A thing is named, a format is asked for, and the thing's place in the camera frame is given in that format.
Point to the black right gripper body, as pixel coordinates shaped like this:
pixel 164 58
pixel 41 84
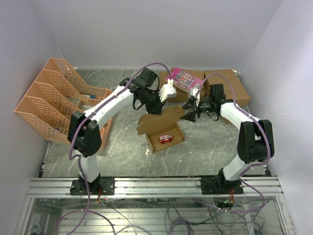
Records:
pixel 198 109

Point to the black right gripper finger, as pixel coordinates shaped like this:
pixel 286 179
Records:
pixel 190 116
pixel 188 105

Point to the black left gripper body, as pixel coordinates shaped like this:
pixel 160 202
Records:
pixel 154 105

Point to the red toy ambulance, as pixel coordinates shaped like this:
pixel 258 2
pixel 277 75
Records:
pixel 166 138

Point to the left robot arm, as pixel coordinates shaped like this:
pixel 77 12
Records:
pixel 84 129

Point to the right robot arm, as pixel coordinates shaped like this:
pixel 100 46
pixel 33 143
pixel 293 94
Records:
pixel 255 144

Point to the closed cardboard box under book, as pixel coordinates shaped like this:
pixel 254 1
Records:
pixel 180 97

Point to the large closed cardboard box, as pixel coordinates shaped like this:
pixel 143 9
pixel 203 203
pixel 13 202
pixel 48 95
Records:
pixel 241 95

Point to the pink book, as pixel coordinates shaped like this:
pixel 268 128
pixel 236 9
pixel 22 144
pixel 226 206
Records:
pixel 186 80

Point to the orange plastic file organizer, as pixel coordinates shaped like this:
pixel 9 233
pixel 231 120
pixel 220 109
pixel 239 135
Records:
pixel 56 93

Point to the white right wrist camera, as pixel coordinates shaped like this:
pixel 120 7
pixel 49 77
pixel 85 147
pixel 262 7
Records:
pixel 195 92

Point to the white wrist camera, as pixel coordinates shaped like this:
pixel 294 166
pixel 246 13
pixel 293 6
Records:
pixel 167 91
pixel 195 92

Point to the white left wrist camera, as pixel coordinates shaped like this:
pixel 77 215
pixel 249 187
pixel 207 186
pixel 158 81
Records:
pixel 167 91

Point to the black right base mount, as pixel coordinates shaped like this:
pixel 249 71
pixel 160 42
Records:
pixel 217 185

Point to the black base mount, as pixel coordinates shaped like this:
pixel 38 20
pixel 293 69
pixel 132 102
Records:
pixel 217 185
pixel 101 185

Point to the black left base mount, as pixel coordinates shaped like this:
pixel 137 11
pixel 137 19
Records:
pixel 101 185

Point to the aluminium mounting rail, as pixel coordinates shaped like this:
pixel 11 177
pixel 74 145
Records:
pixel 176 187

